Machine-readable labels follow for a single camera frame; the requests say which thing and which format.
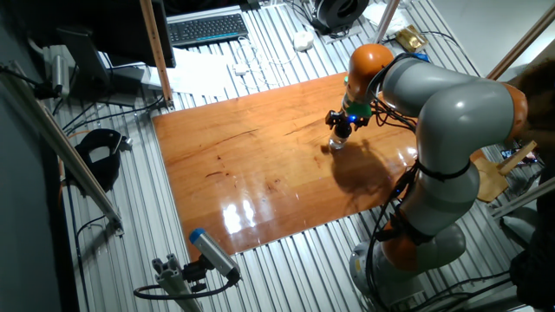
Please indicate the long diagonal aluminium bar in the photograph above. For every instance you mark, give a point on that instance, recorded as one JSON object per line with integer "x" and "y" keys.
{"x": 60, "y": 143}

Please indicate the black computer monitor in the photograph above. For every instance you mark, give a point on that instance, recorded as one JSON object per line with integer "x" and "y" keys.
{"x": 108, "y": 30}

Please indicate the grey camera with blue cap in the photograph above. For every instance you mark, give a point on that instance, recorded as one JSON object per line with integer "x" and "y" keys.
{"x": 212, "y": 253}

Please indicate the black round drum device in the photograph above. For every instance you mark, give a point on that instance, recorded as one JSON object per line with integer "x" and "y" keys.
{"x": 340, "y": 13}

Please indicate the white paper sheet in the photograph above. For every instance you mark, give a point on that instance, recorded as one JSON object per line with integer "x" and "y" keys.
{"x": 199, "y": 71}

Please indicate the light wooden chair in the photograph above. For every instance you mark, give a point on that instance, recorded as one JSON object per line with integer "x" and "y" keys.
{"x": 492, "y": 180}

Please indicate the person in brown jacket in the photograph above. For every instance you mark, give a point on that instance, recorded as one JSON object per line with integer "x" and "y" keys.
{"x": 539, "y": 95}

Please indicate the tall slanted frame pole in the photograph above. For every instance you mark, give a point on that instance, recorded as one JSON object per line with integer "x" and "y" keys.
{"x": 155, "y": 52}

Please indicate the silver cylindrical device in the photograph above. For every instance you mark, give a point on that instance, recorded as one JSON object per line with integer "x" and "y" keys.
{"x": 60, "y": 76}

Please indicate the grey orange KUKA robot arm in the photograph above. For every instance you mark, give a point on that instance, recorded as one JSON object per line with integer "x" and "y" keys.
{"x": 459, "y": 117}

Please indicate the black computer keyboard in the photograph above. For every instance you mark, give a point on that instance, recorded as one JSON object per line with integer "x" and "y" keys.
{"x": 207, "y": 29}

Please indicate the aluminium profile camera mount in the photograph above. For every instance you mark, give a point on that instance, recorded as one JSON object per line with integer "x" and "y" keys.
{"x": 173, "y": 281}

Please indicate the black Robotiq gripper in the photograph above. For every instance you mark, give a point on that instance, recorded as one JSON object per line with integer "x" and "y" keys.
{"x": 350, "y": 120}

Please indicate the white charger adapter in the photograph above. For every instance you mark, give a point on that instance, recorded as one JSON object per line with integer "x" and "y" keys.
{"x": 239, "y": 69}

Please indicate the clear glass jar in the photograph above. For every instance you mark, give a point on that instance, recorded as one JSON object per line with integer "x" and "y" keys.
{"x": 337, "y": 143}

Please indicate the black clamp bracket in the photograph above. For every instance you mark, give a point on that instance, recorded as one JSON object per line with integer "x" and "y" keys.
{"x": 100, "y": 162}

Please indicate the white lumpy plastic object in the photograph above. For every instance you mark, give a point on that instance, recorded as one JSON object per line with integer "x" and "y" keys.
{"x": 303, "y": 40}

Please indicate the large wooden board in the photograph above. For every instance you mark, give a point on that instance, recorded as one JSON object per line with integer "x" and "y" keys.
{"x": 260, "y": 173}

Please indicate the brown diagonal frame beam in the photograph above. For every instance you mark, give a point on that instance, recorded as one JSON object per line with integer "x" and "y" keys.
{"x": 524, "y": 39}

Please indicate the silver upright pole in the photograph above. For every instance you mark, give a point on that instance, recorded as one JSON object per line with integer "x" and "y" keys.
{"x": 387, "y": 19}

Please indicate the crumpled white paper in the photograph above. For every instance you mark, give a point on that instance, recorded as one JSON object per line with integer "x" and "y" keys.
{"x": 373, "y": 15}

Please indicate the blue tissue packet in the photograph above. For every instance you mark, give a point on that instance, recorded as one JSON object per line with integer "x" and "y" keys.
{"x": 421, "y": 56}

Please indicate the gold foil packet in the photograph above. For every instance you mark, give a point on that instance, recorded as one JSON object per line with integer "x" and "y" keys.
{"x": 411, "y": 38}

